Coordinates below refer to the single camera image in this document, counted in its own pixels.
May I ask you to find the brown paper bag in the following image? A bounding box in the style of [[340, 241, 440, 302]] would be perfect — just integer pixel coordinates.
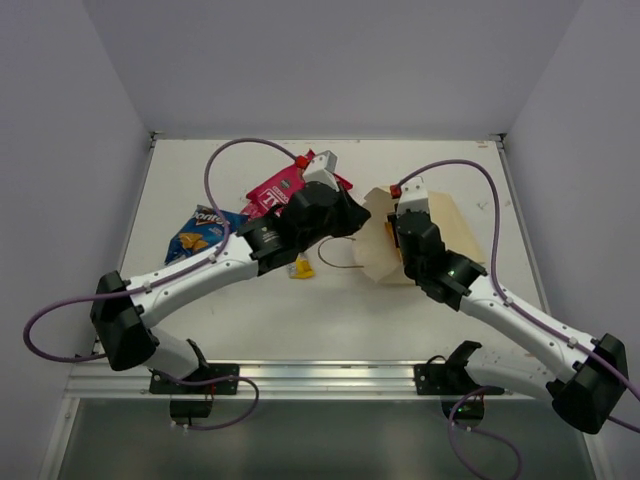
[[317, 185, 489, 287]]

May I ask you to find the yellow snack packet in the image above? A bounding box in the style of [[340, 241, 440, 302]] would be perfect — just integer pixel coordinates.
[[286, 252, 315, 280]]

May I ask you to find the large red snack bag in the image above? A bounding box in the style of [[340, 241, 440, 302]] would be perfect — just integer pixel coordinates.
[[240, 150, 353, 219]]

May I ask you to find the blue white snack bag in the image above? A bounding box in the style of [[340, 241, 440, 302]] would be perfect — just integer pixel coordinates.
[[164, 205, 224, 265]]

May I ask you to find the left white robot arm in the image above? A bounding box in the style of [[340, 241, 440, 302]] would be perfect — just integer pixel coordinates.
[[90, 182, 370, 393]]

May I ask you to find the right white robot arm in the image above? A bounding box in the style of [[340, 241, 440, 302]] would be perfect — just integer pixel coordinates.
[[387, 211, 629, 434]]

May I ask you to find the orange yellow candy packet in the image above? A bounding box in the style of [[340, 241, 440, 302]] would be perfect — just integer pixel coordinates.
[[385, 213, 404, 262]]

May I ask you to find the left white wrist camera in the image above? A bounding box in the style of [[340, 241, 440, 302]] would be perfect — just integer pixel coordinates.
[[295, 150, 339, 191]]

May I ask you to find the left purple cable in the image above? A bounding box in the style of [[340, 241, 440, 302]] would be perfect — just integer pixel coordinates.
[[23, 137, 260, 432]]

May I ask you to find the purple cable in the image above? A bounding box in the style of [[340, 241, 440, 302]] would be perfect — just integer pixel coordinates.
[[23, 137, 260, 432], [399, 158, 640, 480]]

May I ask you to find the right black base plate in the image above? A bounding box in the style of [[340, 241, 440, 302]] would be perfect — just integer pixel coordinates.
[[413, 355, 480, 396]]

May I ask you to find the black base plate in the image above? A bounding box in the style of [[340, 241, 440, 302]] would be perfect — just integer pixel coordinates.
[[413, 355, 480, 396], [149, 363, 240, 396]]

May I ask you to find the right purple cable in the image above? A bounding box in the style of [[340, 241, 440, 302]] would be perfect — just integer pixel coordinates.
[[399, 158, 640, 480]]

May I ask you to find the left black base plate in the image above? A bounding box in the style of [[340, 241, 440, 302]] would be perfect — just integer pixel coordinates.
[[149, 363, 240, 396]]

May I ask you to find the aluminium mounting rail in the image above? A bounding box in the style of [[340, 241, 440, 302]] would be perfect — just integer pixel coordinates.
[[64, 351, 551, 400]]

